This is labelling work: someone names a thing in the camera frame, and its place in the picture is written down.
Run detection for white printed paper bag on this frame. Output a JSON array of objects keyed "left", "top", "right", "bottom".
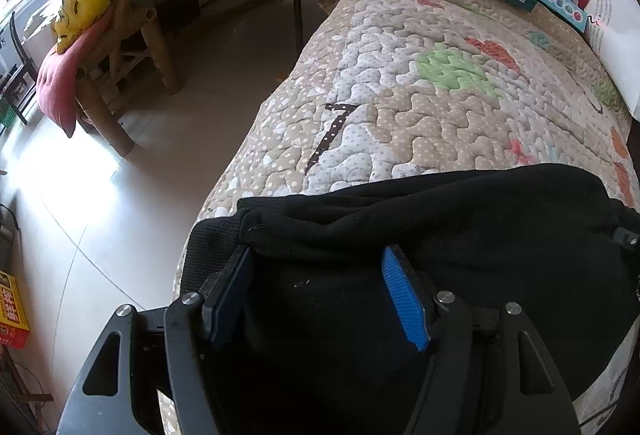
[{"left": 540, "top": 0, "right": 640, "bottom": 120}]

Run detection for black pants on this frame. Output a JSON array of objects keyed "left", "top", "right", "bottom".
[{"left": 177, "top": 163, "right": 640, "bottom": 435}]

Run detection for pink pillow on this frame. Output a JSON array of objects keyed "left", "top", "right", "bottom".
[{"left": 36, "top": 7, "right": 116, "bottom": 138}]

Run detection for green basket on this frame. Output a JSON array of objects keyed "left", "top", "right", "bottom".
[{"left": 0, "top": 95, "right": 18, "bottom": 136}]

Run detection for quilted patchwork blanket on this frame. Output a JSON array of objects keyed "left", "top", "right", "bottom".
[{"left": 157, "top": 0, "right": 640, "bottom": 435}]

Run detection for black metal frame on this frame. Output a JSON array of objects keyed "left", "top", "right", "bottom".
[{"left": 0, "top": 10, "right": 41, "bottom": 126}]

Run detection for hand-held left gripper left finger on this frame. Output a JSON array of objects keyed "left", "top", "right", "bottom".
[{"left": 56, "top": 245, "right": 258, "bottom": 435}]

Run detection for light blue flat box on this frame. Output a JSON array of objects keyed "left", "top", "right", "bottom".
[{"left": 517, "top": 0, "right": 588, "bottom": 34}]

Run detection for red yellow box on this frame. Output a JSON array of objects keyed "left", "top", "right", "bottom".
[{"left": 0, "top": 270, "right": 31, "bottom": 350}]

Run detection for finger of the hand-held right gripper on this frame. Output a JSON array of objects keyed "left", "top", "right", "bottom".
[{"left": 612, "top": 210, "right": 640, "bottom": 261}]

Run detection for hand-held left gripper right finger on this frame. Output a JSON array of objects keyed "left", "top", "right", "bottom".
[{"left": 381, "top": 244, "right": 583, "bottom": 435}]

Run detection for wooden chair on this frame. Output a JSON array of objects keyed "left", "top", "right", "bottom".
[{"left": 75, "top": 0, "right": 181, "bottom": 158}]

